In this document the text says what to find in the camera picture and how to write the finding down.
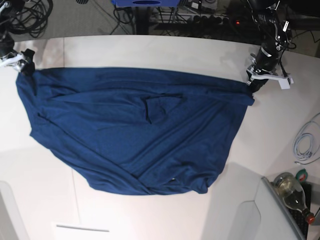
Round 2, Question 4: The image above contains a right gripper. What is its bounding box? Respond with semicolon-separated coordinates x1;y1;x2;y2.
14;49;35;76

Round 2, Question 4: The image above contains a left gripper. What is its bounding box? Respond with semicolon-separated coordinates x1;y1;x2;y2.
246;47;280;93

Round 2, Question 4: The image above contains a dark blue t-shirt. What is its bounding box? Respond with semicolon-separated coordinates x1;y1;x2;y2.
16;67;255;196

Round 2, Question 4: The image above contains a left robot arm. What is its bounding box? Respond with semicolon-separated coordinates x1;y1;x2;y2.
246;0;294;93

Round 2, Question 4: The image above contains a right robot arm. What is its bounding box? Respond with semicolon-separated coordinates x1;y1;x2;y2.
0;0;35;76

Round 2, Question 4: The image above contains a green tape roll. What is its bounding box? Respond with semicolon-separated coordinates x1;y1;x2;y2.
295;168;308;183

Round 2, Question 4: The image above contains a clear glass bottle red cap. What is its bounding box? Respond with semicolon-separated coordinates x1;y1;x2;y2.
273;172;316;225

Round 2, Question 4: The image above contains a black mat under bottle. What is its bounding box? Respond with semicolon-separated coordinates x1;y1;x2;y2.
287;182;313;237

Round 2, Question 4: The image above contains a coiled white cable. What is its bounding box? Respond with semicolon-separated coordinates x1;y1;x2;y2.
292;119;320;165

